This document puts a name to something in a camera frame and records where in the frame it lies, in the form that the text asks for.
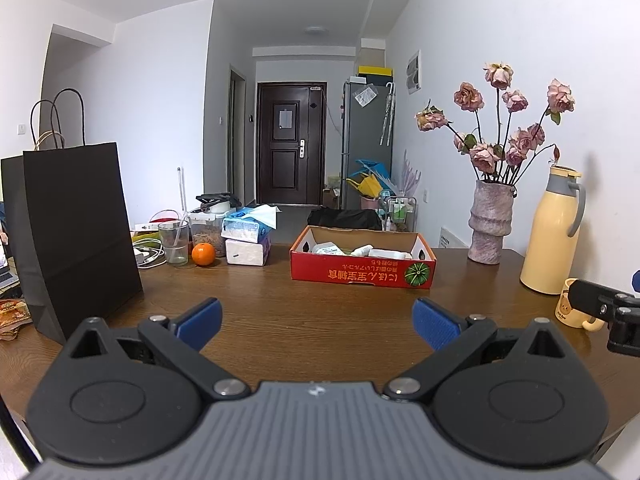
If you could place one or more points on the white labelled plastic container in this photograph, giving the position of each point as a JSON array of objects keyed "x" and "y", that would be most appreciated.
[{"x": 325, "y": 248}]

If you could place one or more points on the white charger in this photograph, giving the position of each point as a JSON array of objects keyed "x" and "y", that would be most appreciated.
[{"x": 149, "y": 256}]

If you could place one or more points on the white plastic tube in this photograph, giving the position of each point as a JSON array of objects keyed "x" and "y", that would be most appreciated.
[{"x": 362, "y": 250}]

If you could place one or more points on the dark brown door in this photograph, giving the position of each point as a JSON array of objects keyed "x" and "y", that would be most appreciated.
[{"x": 290, "y": 170}]

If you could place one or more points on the white power strip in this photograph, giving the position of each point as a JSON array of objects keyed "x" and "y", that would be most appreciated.
[{"x": 146, "y": 227}]

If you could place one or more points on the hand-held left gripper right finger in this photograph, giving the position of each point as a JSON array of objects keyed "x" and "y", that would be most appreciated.
[{"x": 435, "y": 320}]

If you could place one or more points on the pink textured vase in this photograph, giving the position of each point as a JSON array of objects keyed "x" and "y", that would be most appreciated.
[{"x": 490, "y": 225}]

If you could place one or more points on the dried pink rose bouquet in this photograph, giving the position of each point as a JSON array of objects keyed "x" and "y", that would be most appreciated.
[{"x": 482, "y": 155}]

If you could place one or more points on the red cardboard box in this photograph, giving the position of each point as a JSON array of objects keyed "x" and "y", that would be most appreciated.
[{"x": 350, "y": 272}]

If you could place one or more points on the white electrical panel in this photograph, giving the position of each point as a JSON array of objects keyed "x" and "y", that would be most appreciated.
[{"x": 414, "y": 72}]

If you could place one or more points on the purple feather decoration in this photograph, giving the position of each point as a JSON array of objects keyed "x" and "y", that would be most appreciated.
[{"x": 411, "y": 175}]

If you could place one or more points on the metal trolley cart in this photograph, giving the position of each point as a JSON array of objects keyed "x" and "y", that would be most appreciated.
[{"x": 412, "y": 215}]

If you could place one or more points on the brown cardboard boxes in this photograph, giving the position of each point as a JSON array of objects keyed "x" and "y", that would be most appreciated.
[{"x": 332, "y": 195}]

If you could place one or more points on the purple and white tissue pack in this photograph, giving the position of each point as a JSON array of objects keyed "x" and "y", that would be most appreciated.
[{"x": 245, "y": 252}]

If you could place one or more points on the white door notice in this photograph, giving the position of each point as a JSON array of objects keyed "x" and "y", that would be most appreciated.
[{"x": 284, "y": 118}]

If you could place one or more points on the yellow box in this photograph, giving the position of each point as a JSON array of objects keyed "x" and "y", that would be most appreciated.
[{"x": 375, "y": 70}]

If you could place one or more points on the green pump bottle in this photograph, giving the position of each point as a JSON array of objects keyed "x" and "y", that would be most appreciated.
[
  {"x": 402, "y": 211},
  {"x": 396, "y": 211}
]

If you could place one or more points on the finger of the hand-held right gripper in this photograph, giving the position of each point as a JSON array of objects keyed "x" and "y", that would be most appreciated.
[
  {"x": 590, "y": 297},
  {"x": 636, "y": 281}
]

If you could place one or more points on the yellow thermos jug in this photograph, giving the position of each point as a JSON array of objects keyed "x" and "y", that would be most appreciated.
[{"x": 547, "y": 240}]

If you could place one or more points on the cream printed mug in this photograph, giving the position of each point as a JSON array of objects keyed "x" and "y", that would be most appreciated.
[{"x": 567, "y": 310}]

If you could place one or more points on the round ceiling light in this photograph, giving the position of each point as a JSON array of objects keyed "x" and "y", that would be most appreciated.
[{"x": 315, "y": 30}]

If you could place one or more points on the red bucket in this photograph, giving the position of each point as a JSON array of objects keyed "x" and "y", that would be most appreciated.
[{"x": 165, "y": 216}]

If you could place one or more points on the grey laptop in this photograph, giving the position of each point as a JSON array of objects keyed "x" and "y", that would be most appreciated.
[{"x": 7, "y": 275}]

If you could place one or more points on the white paper bag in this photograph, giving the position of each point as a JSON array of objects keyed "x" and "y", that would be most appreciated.
[{"x": 452, "y": 237}]

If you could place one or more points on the yellow green packet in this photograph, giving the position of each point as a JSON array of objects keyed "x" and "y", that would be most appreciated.
[{"x": 145, "y": 235}]

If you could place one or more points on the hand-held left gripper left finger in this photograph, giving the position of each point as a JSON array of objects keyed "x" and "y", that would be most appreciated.
[{"x": 202, "y": 320}]

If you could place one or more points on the pink bucket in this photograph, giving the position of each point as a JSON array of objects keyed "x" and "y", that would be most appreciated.
[{"x": 370, "y": 203}]

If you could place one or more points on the white round bowl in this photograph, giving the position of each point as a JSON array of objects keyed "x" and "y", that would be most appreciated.
[{"x": 220, "y": 208}]

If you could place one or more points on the black paper bag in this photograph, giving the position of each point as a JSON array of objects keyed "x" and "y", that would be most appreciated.
[{"x": 75, "y": 235}]

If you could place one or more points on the grey refrigerator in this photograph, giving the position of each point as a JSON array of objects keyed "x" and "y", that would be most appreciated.
[{"x": 365, "y": 155}]

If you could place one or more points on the yellow plastic dustpan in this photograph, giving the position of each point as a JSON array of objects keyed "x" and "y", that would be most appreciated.
[{"x": 367, "y": 187}]

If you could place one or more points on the clear glass cup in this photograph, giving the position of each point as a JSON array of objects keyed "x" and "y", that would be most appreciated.
[{"x": 174, "y": 245}]

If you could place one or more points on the orange fruit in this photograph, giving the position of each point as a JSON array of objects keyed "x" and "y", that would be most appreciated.
[{"x": 203, "y": 254}]

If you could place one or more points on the clear plastic food container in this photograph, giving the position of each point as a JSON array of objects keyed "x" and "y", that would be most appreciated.
[{"x": 205, "y": 235}]

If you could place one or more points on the blue tissue pack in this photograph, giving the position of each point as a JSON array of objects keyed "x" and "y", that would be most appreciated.
[{"x": 240, "y": 230}]

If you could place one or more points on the clear plastic pouch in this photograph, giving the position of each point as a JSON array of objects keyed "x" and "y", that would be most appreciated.
[{"x": 366, "y": 97}]

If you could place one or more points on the orange snack packet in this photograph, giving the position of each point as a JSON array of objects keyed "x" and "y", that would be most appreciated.
[{"x": 12, "y": 315}]

